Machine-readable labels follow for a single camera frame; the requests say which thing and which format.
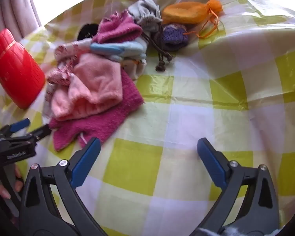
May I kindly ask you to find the orange mesh pouch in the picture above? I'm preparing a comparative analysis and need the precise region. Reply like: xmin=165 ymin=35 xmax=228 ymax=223
xmin=161 ymin=0 xmax=224 ymax=39

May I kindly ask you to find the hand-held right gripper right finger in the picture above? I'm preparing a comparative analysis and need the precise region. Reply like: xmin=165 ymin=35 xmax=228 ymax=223
xmin=193 ymin=138 xmax=281 ymax=236

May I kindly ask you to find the black fuzzy cloth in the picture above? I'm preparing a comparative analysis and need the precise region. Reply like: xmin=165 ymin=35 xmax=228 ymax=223
xmin=77 ymin=23 xmax=100 ymax=42

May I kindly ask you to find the pink fuzzy knit hat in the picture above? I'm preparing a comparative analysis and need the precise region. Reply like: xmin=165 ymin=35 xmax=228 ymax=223
xmin=50 ymin=53 xmax=124 ymax=119

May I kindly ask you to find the red thermos bottle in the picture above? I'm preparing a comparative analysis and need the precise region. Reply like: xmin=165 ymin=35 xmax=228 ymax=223
xmin=0 ymin=28 xmax=46 ymax=110

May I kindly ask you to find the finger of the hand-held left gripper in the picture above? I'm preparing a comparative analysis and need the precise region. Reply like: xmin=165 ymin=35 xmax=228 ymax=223
xmin=0 ymin=118 xmax=31 ymax=138
xmin=14 ymin=124 xmax=52 ymax=145

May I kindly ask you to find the light blue plush toy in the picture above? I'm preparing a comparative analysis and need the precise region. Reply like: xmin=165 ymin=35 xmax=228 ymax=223
xmin=90 ymin=41 xmax=148 ymax=62

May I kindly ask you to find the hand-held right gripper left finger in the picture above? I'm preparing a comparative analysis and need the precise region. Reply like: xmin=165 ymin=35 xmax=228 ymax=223
xmin=18 ymin=137 xmax=109 ymax=236

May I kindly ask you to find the white sock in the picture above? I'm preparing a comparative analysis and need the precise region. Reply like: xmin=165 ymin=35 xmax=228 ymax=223
xmin=122 ymin=58 xmax=148 ymax=80

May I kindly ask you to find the grey knitted hat with cords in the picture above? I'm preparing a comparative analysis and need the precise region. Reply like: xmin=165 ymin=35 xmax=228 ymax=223
xmin=126 ymin=0 xmax=175 ymax=72

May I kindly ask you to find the pink-brown pleated curtain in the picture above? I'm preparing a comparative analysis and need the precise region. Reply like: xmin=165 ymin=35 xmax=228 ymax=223
xmin=0 ymin=0 xmax=43 ymax=45

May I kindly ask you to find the yellow-green checked tablecloth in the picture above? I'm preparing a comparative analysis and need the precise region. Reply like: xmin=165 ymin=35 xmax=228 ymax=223
xmin=0 ymin=0 xmax=295 ymax=236

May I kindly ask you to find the person's left hand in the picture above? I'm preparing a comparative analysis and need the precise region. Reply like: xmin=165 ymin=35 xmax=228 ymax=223
xmin=0 ymin=165 xmax=24 ymax=200

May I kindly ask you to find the fringed magenta knit cloth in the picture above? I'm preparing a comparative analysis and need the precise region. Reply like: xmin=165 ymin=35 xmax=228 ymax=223
xmin=92 ymin=11 xmax=143 ymax=45

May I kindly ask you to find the white red-patterned cloth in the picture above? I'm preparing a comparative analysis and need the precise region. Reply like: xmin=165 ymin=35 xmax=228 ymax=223
xmin=45 ymin=41 xmax=95 ymax=118

